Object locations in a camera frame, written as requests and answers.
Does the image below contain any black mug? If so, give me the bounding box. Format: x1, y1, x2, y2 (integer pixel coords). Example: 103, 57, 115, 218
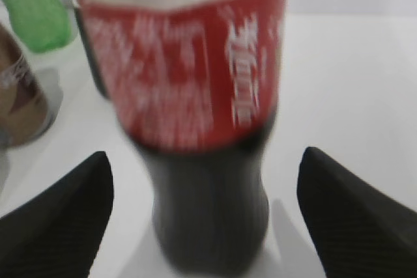
72, 0, 109, 100

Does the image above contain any green soda bottle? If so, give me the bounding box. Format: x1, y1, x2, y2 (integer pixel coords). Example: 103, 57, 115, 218
2, 0, 72, 53

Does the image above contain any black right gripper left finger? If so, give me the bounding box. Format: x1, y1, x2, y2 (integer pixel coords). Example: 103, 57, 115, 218
1, 151, 113, 277

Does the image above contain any cola bottle red label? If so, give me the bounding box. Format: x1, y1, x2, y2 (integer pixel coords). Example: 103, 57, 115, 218
78, 0, 286, 277

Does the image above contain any brown drink bottle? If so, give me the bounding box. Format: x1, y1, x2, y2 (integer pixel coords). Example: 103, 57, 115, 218
1, 26, 51, 147

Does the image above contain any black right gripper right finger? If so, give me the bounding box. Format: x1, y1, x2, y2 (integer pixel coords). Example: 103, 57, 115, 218
296, 147, 416, 277

